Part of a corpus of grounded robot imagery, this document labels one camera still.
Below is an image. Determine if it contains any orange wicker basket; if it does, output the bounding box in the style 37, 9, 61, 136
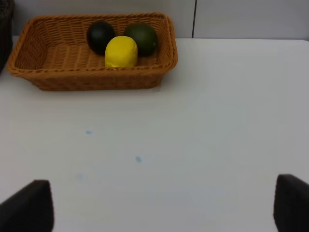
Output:
7, 13, 178, 91

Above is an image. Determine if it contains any dark mangosteen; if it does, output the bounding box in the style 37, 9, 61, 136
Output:
86, 21, 116, 56

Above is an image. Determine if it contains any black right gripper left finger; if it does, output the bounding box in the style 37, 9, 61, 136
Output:
0, 180, 54, 232

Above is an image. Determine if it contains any green lime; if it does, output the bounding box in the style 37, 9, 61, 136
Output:
123, 23, 158, 56

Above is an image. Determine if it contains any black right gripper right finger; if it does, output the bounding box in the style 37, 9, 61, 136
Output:
273, 174, 309, 232

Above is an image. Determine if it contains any yellow lemon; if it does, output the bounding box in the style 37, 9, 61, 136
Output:
104, 36, 138, 67

